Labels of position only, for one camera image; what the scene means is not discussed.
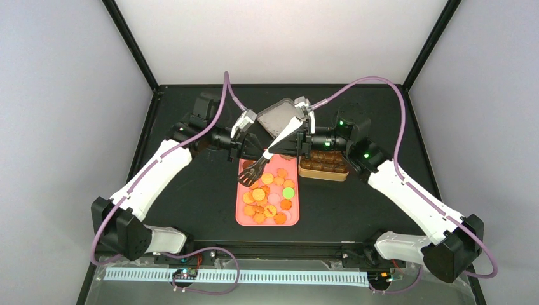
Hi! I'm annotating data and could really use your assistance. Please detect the metal tongs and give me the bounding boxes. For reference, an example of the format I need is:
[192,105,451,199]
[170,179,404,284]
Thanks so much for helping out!
[237,117,304,187]

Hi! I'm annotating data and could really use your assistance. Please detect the gold cookie tin box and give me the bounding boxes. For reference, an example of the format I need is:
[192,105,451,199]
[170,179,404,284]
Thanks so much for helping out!
[298,151,349,182]

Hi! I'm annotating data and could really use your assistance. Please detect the orange round cookie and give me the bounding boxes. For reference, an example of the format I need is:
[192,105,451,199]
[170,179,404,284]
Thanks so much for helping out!
[261,173,275,185]
[277,168,289,180]

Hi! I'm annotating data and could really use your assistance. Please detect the green round cookie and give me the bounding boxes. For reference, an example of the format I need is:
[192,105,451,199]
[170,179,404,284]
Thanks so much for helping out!
[282,187,296,200]

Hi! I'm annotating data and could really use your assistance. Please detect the pink plastic tray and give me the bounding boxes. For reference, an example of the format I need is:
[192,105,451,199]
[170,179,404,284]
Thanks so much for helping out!
[235,155,299,226]

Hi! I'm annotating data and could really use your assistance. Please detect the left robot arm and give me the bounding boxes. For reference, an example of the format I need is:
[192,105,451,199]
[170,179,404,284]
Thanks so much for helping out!
[90,95,264,266]

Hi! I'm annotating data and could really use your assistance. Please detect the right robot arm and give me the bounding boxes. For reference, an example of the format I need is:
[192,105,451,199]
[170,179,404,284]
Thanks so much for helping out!
[262,104,484,283]

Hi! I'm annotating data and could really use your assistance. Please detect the clear plastic lid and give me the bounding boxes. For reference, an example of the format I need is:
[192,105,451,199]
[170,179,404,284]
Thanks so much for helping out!
[257,98,303,138]

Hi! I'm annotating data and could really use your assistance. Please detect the pale pink cookie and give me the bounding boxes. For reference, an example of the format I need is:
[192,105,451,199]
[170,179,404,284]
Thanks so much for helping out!
[268,193,282,207]

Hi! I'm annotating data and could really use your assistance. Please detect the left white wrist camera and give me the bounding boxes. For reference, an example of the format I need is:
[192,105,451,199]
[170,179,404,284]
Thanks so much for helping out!
[230,109,257,139]

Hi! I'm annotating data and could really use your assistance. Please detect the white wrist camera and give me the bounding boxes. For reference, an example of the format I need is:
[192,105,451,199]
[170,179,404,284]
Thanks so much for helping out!
[294,96,315,132]
[230,109,257,139]

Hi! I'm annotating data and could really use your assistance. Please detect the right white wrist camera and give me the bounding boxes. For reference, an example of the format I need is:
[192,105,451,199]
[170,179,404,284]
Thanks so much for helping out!
[294,96,315,132]

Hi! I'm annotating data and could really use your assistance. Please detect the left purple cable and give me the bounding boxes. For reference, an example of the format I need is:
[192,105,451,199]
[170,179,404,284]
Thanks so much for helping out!
[90,71,251,294]

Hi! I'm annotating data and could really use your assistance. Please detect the purple cable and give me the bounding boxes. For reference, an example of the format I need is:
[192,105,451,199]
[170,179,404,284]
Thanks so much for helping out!
[311,76,498,295]
[90,71,251,294]

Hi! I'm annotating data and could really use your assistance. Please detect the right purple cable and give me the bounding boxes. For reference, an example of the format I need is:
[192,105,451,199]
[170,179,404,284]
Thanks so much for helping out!
[311,76,498,295]

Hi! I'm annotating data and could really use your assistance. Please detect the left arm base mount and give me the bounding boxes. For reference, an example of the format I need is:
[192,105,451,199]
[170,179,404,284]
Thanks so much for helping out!
[153,250,217,268]

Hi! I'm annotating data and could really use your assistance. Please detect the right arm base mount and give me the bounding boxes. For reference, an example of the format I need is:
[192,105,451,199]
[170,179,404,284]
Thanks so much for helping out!
[336,243,406,271]

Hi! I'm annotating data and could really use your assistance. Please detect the white slotted cable duct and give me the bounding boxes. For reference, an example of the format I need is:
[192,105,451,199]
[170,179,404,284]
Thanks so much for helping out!
[101,267,369,287]

